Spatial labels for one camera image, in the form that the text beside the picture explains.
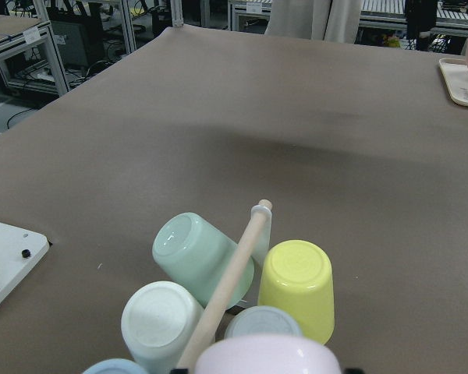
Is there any mint green cup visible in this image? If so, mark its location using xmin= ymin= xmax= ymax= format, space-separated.
xmin=152 ymin=212 xmax=237 ymax=306

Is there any pink cup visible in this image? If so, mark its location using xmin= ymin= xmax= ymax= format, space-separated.
xmin=193 ymin=334 xmax=342 ymax=374

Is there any yellow cup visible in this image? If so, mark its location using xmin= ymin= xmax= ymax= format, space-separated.
xmin=257 ymin=239 xmax=335 ymax=344

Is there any grey cup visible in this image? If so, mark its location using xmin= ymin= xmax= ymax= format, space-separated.
xmin=224 ymin=305 xmax=303 ymax=339

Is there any white cup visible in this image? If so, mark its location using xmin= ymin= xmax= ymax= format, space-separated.
xmin=121 ymin=280 xmax=204 ymax=373

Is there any light blue cup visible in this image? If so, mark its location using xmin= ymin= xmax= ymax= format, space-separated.
xmin=83 ymin=358 xmax=147 ymax=374

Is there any cream tray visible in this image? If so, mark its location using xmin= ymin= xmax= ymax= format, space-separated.
xmin=438 ymin=58 xmax=468 ymax=107

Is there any white wire cup holder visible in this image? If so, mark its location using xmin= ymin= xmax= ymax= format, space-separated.
xmin=171 ymin=199 xmax=273 ymax=373

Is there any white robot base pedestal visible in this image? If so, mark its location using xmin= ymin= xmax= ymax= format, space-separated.
xmin=0 ymin=222 xmax=50 ymax=304

